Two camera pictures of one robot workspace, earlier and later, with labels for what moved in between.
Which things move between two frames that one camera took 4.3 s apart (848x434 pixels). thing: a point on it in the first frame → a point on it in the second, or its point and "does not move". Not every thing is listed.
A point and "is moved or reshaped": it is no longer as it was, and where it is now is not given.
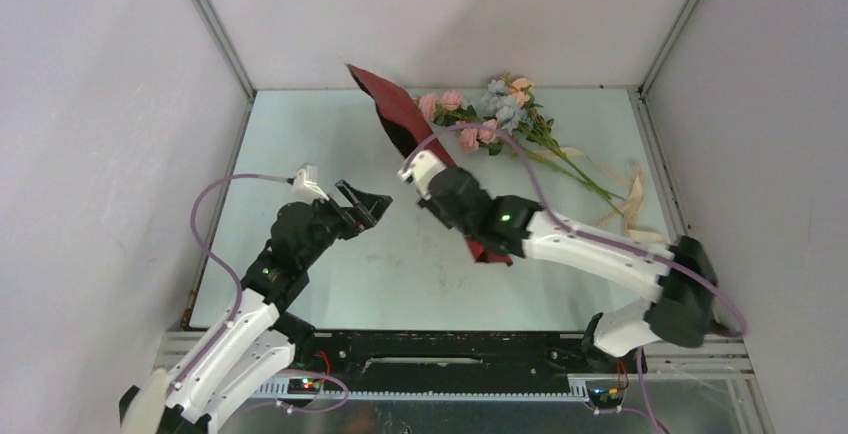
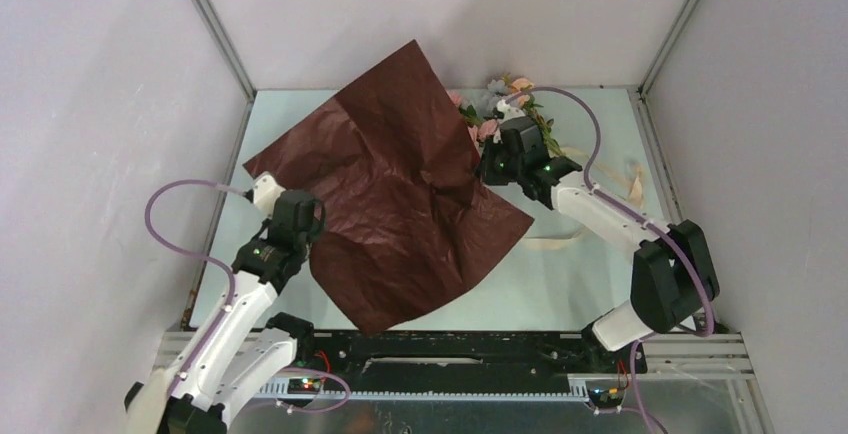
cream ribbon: [628, 209] does not move
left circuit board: [303, 386] does not move
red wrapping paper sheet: [415, 138] is moved or reshaped
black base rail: [455, 361] does not move
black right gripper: [430, 204] → [484, 167]
